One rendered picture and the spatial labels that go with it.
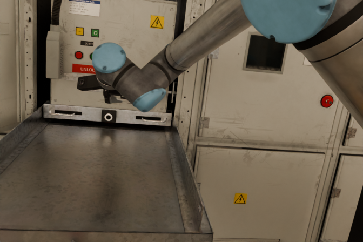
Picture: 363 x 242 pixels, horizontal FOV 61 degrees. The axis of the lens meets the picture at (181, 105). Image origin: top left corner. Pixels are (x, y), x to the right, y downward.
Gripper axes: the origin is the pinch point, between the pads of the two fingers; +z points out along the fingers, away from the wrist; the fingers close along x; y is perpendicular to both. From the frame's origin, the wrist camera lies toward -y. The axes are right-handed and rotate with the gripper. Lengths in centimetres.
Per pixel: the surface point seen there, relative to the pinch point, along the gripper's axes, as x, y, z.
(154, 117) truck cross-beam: -3.0, 18.8, 17.9
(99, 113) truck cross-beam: -2.9, -5.0, 17.7
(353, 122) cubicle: -1, 110, 11
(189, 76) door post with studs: 12.6, 31.7, 5.1
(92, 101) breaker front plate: 1.6, -8.3, 16.5
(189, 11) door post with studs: 35.2, 28.6, -7.5
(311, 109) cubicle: 3, 88, 8
